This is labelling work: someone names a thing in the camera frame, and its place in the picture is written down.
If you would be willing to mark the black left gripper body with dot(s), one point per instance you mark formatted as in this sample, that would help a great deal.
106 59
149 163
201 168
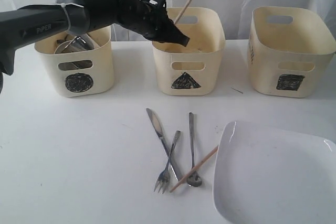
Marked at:
144 18

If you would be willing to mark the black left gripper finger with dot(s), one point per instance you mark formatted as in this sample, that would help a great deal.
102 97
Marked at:
167 32

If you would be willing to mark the steel mug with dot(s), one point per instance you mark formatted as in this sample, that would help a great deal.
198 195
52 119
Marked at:
78 43

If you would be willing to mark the steel fork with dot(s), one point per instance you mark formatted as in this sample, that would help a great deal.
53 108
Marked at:
163 179

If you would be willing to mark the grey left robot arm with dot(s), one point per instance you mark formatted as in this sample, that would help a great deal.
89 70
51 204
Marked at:
33 23

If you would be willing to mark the cream bin with triangle mark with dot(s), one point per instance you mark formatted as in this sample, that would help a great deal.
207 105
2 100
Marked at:
191 70

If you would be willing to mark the steel table knife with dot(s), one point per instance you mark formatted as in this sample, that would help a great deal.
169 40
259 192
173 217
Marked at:
159 131

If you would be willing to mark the cream bin with circle mark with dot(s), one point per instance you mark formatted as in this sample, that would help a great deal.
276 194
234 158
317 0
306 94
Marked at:
73 83

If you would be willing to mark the cream bin with square mark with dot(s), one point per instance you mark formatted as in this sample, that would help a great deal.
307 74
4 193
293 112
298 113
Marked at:
288 52

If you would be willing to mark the short wooden chopstick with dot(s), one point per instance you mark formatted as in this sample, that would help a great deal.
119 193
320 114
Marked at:
195 168

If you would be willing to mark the steel spoon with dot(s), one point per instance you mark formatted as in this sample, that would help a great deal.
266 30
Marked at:
194 180

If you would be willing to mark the white square plate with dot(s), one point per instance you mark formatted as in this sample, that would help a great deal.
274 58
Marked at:
267 175

